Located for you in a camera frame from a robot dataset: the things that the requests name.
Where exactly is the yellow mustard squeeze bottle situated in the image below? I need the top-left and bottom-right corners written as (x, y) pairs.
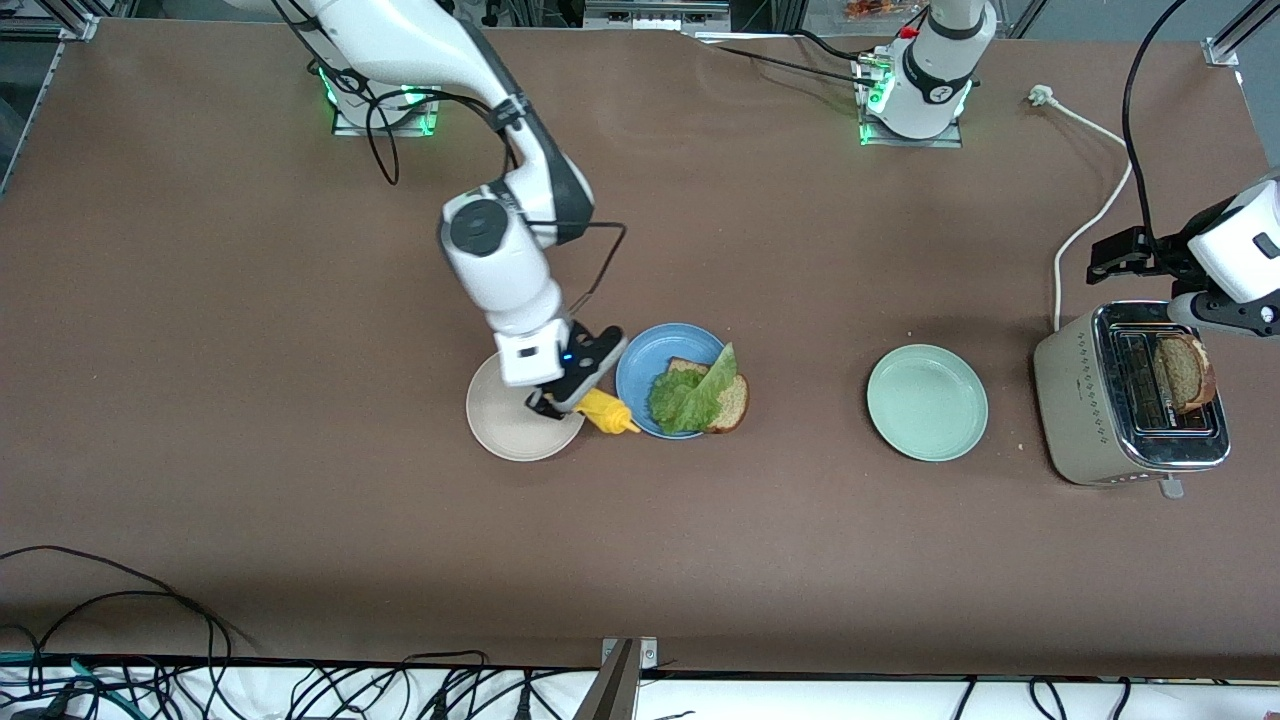
top-left (575, 388), bottom-right (642, 437)

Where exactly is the green lettuce leaf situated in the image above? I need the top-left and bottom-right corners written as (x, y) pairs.
top-left (648, 342), bottom-right (738, 436)

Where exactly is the brown bread slice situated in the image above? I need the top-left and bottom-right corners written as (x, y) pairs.
top-left (668, 357), bottom-right (750, 435)
top-left (1153, 333), bottom-right (1218, 415)

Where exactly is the beige round plate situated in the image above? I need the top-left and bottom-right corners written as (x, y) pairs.
top-left (466, 350), bottom-right (587, 463)

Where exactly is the blue round plate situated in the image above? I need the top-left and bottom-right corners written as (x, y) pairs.
top-left (615, 322), bottom-right (738, 439)

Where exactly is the green round plate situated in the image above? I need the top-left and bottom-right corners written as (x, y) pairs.
top-left (866, 344), bottom-right (990, 463)

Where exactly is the beige chrome toaster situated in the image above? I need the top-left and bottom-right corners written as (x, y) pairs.
top-left (1033, 300), bottom-right (1233, 499)

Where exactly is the orange packet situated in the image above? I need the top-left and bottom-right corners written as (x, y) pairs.
top-left (845, 0), bottom-right (931, 23)

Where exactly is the grey metal box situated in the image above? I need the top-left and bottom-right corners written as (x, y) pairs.
top-left (585, 0), bottom-right (731, 31)

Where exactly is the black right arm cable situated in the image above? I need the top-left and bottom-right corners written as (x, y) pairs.
top-left (270, 0), bottom-right (629, 316)

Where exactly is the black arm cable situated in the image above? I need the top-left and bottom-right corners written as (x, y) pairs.
top-left (270, 0), bottom-right (629, 316)
top-left (1122, 0), bottom-right (1189, 251)

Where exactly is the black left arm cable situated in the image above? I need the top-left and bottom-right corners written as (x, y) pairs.
top-left (1122, 0), bottom-right (1189, 251)

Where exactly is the white toaster power cable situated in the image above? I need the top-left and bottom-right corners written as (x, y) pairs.
top-left (1028, 85), bottom-right (1136, 333)

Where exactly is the aluminium frame profile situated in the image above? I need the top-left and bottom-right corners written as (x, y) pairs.
top-left (28, 0), bottom-right (101, 41)
top-left (1205, 0), bottom-right (1280, 69)

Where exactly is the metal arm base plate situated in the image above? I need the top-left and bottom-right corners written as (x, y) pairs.
top-left (332, 85), bottom-right (446, 138)
top-left (858, 50), bottom-right (964, 149)

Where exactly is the aluminium profile post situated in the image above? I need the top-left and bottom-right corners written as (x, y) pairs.
top-left (573, 637), bottom-right (659, 720)

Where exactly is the black cable on table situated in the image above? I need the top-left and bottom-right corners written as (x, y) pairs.
top-left (690, 30), bottom-right (881, 86)

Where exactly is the black looped cable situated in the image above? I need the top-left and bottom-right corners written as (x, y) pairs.
top-left (0, 545), bottom-right (251, 651)
top-left (30, 590), bottom-right (233, 701)

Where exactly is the teal cable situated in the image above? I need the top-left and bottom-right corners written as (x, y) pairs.
top-left (0, 650), bottom-right (133, 717)

